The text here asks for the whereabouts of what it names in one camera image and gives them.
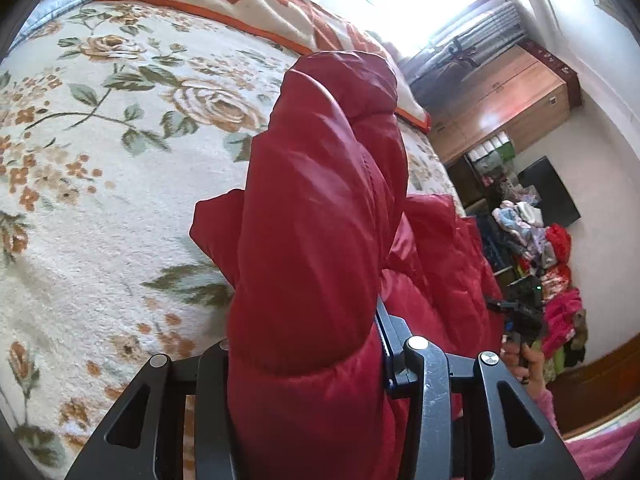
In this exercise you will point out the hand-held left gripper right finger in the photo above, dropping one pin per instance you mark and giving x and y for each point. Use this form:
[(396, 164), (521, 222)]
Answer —
[(400, 365)]

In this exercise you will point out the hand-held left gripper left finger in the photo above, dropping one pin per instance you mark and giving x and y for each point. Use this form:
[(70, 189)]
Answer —
[(212, 385)]

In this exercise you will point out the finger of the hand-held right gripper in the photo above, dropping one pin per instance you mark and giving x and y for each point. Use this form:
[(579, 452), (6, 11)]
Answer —
[(497, 304)]

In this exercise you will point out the red quilted jacket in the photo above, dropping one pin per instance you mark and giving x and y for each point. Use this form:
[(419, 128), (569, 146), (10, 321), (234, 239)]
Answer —
[(310, 210)]

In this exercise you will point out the person's right forearm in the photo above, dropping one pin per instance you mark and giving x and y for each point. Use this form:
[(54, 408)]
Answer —
[(547, 412)]

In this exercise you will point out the pile of colourful clothes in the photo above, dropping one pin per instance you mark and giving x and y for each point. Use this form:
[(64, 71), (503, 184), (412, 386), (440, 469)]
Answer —
[(555, 260)]

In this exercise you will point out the person's right hand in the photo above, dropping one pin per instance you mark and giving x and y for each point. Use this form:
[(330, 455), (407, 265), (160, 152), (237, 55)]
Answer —
[(532, 367)]

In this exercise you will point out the white and green boxes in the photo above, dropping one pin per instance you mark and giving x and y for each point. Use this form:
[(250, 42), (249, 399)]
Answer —
[(495, 146)]

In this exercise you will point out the person's pink fleece garment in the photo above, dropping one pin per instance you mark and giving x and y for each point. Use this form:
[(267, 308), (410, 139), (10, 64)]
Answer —
[(605, 452)]

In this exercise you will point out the cream floral bedspread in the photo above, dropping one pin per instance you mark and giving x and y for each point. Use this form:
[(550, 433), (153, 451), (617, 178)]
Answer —
[(100, 260)]

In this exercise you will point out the wooden wardrobe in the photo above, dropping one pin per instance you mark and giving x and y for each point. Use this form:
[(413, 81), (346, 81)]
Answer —
[(505, 100)]

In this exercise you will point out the dark hanging coat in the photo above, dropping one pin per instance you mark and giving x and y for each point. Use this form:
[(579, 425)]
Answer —
[(435, 82)]

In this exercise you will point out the orange floral blanket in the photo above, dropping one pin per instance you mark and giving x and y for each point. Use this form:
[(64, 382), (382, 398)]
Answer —
[(260, 5)]

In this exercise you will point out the grey striped pillow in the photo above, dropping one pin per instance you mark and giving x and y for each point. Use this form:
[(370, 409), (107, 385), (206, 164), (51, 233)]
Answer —
[(50, 10)]

